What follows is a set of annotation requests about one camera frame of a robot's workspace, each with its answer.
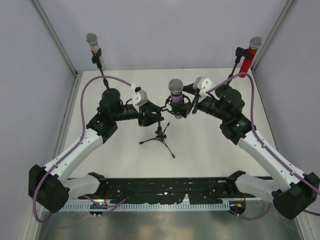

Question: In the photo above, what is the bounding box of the white slotted cable duct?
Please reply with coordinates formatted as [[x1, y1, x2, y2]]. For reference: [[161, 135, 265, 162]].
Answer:
[[60, 200, 230, 213]]

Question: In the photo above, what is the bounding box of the round-base mic stand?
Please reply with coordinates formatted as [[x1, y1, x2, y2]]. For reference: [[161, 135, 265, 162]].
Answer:
[[91, 47, 112, 94], [228, 47, 254, 78]]

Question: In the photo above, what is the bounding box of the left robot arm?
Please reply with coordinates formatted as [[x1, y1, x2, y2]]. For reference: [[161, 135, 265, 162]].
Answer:
[[28, 88, 164, 214]]

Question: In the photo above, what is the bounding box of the black tripod shock-mount stand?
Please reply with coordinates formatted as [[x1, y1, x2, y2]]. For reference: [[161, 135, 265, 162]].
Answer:
[[138, 97, 195, 159]]

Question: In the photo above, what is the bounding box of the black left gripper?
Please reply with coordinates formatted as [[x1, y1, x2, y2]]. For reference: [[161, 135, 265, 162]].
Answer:
[[112, 100, 164, 127]]

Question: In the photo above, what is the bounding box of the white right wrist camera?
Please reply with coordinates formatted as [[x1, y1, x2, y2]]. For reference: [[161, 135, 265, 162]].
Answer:
[[192, 76, 213, 102]]

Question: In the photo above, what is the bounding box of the red glitter microphone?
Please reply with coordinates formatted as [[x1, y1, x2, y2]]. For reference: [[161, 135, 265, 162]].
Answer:
[[239, 36, 262, 73]]

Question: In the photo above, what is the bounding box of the purple glitter microphone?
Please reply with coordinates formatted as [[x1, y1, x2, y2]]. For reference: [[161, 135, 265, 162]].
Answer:
[[168, 78, 185, 104]]

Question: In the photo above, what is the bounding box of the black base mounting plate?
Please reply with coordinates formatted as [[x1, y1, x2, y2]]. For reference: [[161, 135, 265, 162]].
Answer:
[[87, 177, 255, 205]]

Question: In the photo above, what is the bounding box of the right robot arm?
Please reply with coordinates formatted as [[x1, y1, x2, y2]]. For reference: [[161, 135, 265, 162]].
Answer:
[[168, 79, 320, 220]]

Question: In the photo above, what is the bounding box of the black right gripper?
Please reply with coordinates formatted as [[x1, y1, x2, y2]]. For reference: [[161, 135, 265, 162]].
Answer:
[[170, 82, 230, 121]]

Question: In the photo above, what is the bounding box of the silver glitter microphone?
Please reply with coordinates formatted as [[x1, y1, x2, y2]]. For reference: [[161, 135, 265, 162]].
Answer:
[[86, 32, 107, 71]]

